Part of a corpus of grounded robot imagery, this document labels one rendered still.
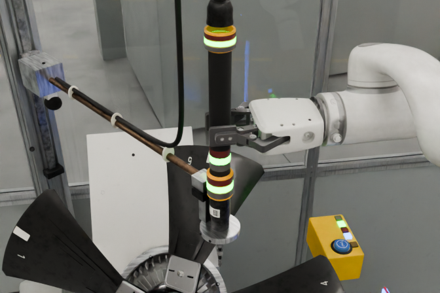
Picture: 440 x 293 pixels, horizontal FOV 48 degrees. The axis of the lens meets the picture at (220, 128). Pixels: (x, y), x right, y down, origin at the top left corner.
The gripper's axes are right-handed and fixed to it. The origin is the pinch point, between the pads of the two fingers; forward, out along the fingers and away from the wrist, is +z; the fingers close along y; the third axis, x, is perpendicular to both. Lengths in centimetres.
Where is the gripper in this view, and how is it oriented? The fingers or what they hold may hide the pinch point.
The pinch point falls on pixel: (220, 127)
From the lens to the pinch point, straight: 75.7
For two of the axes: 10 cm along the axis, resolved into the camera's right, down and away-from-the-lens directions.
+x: 0.0, -8.6, -5.1
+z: -9.9, 0.8, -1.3
